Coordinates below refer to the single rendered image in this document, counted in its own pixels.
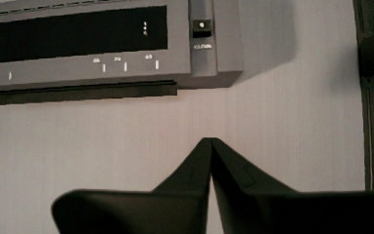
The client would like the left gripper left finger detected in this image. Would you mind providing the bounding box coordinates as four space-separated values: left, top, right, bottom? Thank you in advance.
51 137 212 234

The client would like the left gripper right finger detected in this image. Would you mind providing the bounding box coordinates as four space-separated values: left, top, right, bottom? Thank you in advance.
210 137 374 234

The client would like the grey laminator with black power cord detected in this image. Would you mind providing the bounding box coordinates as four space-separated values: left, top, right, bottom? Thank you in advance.
0 0 243 105

